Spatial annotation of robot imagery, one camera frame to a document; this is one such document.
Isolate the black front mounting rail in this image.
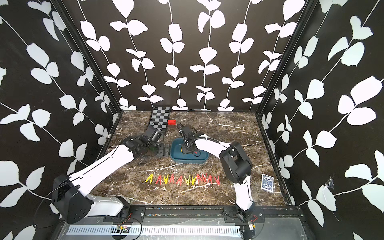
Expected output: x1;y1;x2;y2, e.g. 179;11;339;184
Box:
97;205;304;223

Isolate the red clothespin row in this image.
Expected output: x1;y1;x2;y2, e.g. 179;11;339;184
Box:
214;176;220;186
176;176;184;185

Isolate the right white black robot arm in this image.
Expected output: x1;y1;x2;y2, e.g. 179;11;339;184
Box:
177;123;256;222

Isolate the small red block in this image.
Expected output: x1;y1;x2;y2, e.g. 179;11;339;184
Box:
167;119;177;126

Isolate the yellow clothespin row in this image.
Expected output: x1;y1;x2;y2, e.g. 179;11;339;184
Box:
184;175;191;186
190;175;197;185

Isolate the big yellow clothespin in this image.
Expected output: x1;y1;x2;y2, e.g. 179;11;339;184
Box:
145;173;154;184

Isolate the small electronics board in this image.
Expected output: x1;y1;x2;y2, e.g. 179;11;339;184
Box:
112;225;131;235

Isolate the teal plastic storage box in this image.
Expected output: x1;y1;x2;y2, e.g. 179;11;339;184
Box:
170;138;210;164

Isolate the white perforated cable duct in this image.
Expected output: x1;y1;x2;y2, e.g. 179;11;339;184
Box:
66;225;241;237

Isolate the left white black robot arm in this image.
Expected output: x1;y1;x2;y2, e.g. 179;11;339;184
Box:
52;136;165;224

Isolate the black grey checkerboard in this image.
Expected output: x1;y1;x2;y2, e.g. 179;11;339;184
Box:
149;107;171;134

